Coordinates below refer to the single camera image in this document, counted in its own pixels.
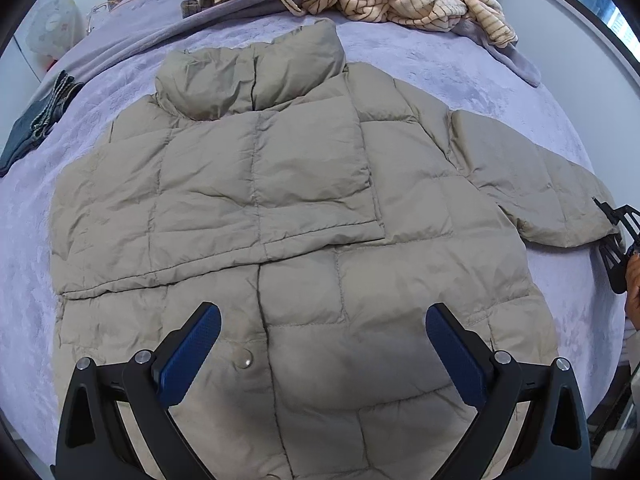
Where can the dark jeans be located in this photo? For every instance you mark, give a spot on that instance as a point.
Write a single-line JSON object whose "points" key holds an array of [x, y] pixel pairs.
{"points": [[25, 135]]}

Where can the beige puffer jacket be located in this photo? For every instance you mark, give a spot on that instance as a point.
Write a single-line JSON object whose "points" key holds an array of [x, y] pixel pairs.
{"points": [[300, 185]]}

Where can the person's right hand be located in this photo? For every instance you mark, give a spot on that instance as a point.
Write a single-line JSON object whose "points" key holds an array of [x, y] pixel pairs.
{"points": [[634, 290]]}

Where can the grey fleece blanket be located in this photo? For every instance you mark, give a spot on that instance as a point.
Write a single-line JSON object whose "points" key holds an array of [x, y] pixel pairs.
{"points": [[150, 35]]}

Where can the dark framed window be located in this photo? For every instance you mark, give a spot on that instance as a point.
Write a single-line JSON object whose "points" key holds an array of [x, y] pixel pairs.
{"points": [[600, 5]]}

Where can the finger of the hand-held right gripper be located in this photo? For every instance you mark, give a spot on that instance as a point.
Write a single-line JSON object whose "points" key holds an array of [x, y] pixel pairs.
{"points": [[620, 280], [612, 212]]}

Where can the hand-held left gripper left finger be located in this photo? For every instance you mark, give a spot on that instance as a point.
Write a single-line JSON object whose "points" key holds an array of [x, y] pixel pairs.
{"points": [[192, 345]]}

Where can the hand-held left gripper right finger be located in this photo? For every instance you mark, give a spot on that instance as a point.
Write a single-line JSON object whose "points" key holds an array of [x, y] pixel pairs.
{"points": [[452, 350]]}

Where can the white fan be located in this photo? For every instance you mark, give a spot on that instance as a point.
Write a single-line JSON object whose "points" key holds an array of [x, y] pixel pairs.
{"points": [[52, 25]]}

